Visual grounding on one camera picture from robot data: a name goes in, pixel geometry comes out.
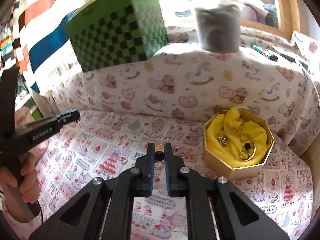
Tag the striped red white blue fabric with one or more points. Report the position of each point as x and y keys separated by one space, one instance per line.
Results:
x=40 y=41

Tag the yellow cloth in box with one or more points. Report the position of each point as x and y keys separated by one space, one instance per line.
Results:
x=238 y=132

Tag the green black checkered tissue box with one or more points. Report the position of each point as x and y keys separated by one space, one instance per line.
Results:
x=107 y=33

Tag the small gold black earring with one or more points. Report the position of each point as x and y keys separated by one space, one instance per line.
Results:
x=247 y=146

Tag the gold heart black stone brooch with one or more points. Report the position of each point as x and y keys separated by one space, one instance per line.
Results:
x=159 y=153

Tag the strawberry print bed sheet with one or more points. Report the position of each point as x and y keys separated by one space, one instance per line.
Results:
x=104 y=144

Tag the person's left hand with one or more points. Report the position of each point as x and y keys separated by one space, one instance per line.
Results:
x=29 y=188

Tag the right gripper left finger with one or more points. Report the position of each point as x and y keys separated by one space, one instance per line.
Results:
x=103 y=208

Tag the clear plastic jar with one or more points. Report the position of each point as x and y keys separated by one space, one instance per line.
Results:
x=218 y=24

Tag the silver bow earring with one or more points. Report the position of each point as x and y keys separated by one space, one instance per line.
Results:
x=223 y=140

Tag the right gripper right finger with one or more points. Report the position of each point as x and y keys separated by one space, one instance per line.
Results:
x=216 y=208

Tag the teddy bear print cloth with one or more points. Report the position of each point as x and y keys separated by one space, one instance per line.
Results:
x=184 y=81

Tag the gold octagonal jewelry box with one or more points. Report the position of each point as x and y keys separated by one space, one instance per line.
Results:
x=222 y=169

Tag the pink pillow behind window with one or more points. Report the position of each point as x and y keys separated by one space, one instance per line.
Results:
x=253 y=13

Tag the grey power bank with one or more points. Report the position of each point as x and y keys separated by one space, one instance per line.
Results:
x=290 y=56

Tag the wooden window frame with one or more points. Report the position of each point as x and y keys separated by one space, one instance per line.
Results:
x=288 y=20

